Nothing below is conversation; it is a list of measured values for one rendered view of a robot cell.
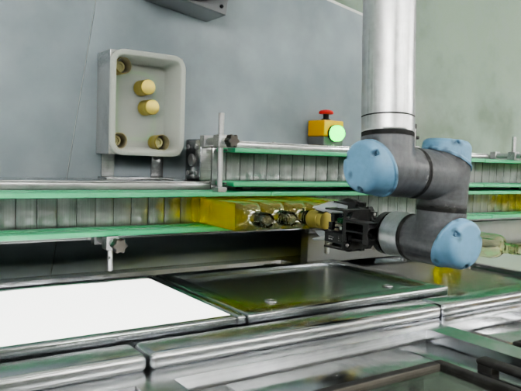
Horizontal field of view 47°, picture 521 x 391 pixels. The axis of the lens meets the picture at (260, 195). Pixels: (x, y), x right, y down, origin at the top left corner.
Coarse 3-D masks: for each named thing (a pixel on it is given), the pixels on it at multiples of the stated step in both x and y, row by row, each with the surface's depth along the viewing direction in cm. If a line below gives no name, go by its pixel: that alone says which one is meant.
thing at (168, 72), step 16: (112, 64) 126; (144, 64) 137; (160, 64) 137; (176, 64) 135; (112, 80) 126; (128, 80) 135; (160, 80) 139; (176, 80) 136; (112, 96) 126; (128, 96) 135; (144, 96) 137; (160, 96) 140; (176, 96) 136; (112, 112) 126; (128, 112) 136; (160, 112) 140; (176, 112) 136; (112, 128) 126; (128, 128) 136; (144, 128) 138; (160, 128) 140; (176, 128) 136; (112, 144) 127; (128, 144) 136; (144, 144) 138; (176, 144) 136
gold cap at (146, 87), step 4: (144, 80) 133; (148, 80) 133; (136, 84) 135; (140, 84) 133; (144, 84) 133; (148, 84) 133; (152, 84) 134; (136, 88) 134; (140, 88) 133; (144, 88) 133; (148, 88) 133; (152, 88) 134; (136, 92) 135; (140, 92) 134; (144, 92) 133; (148, 92) 133; (152, 92) 134
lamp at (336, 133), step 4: (332, 128) 161; (336, 128) 160; (340, 128) 161; (328, 132) 161; (332, 132) 160; (336, 132) 160; (340, 132) 160; (344, 132) 162; (328, 136) 162; (332, 136) 161; (336, 136) 160; (340, 136) 161; (344, 136) 162; (332, 140) 162; (336, 140) 161; (340, 140) 162
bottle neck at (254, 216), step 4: (252, 212) 117; (256, 212) 116; (260, 212) 116; (248, 216) 117; (252, 216) 116; (256, 216) 115; (260, 216) 114; (264, 216) 113; (268, 216) 115; (272, 216) 114; (248, 220) 117; (252, 220) 116; (256, 220) 115; (260, 220) 113; (264, 220) 116; (268, 220) 115; (272, 220) 114; (252, 224) 117; (256, 224) 115; (260, 224) 114; (264, 224) 113; (268, 224) 115; (272, 224) 114
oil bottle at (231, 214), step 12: (192, 204) 133; (204, 204) 128; (216, 204) 124; (228, 204) 120; (240, 204) 118; (252, 204) 119; (192, 216) 133; (204, 216) 129; (216, 216) 124; (228, 216) 120; (240, 216) 117; (228, 228) 121; (240, 228) 118; (252, 228) 118
